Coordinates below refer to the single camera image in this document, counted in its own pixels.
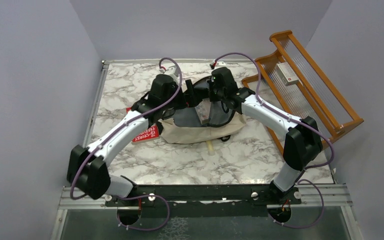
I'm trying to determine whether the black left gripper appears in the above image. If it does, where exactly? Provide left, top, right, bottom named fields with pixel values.
left=161, top=79, right=202, bottom=111

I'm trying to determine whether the cream canvas backpack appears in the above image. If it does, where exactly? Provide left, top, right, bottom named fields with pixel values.
left=156, top=75, right=246, bottom=144

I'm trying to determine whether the red cover book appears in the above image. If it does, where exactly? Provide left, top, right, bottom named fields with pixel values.
left=131, top=124, right=160, bottom=144

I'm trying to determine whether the floral cover book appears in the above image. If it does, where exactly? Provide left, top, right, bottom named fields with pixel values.
left=195, top=101, right=211, bottom=127

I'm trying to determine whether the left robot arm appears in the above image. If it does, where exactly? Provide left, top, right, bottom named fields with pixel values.
left=66, top=73, right=198, bottom=206

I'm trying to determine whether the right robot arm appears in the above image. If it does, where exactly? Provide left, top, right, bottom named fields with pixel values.
left=208, top=67, right=323, bottom=204

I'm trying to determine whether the wooden rack with clear slats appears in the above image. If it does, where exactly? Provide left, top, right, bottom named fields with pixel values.
left=255, top=30, right=364, bottom=143

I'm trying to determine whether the small white red box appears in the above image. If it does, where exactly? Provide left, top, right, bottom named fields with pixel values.
left=275, top=62, right=300, bottom=86

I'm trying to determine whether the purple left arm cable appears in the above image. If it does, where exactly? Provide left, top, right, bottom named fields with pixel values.
left=69, top=57, right=184, bottom=201

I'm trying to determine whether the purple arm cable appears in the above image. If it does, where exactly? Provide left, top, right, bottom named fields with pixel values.
left=69, top=57, right=184, bottom=201
left=211, top=52, right=335, bottom=181

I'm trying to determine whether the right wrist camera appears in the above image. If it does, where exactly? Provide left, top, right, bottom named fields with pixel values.
left=209, top=60, right=227, bottom=70

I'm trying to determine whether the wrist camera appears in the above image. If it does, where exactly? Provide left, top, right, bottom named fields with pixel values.
left=159, top=65, right=180, bottom=84
left=209, top=60, right=227, bottom=70

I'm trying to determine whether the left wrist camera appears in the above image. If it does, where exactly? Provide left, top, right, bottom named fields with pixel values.
left=159, top=65, right=180, bottom=84

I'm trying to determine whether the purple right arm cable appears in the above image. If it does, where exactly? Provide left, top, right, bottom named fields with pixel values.
left=211, top=52, right=335, bottom=181

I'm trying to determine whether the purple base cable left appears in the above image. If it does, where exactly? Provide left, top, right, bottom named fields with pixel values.
left=116, top=194, right=171, bottom=232

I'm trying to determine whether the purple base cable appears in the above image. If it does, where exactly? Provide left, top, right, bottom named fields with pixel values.
left=116, top=194, right=171, bottom=232
left=267, top=178, right=325, bottom=230

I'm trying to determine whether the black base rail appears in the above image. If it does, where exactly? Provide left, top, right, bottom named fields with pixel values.
left=105, top=184, right=302, bottom=218

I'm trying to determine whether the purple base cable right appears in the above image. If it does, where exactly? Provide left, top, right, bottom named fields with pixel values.
left=267, top=178, right=325, bottom=230

